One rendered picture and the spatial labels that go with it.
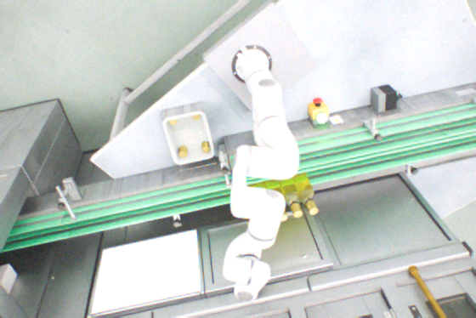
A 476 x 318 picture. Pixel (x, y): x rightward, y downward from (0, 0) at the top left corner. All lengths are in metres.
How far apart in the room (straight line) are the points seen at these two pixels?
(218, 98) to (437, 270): 1.02
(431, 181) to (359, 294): 0.96
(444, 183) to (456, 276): 0.83
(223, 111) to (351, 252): 0.75
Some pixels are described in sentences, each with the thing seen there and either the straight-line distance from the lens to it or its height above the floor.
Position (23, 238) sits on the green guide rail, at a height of 0.91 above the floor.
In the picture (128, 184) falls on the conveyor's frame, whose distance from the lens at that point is 1.80.
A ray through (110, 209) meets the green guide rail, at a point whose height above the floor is 0.94.
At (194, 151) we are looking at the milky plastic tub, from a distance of 1.74.
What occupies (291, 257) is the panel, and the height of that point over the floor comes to 1.24.
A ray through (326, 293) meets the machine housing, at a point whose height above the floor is 1.41.
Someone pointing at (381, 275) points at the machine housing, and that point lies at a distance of 1.53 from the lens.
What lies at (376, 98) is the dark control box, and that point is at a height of 0.82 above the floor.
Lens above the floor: 2.26
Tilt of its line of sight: 56 degrees down
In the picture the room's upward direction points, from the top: 167 degrees clockwise
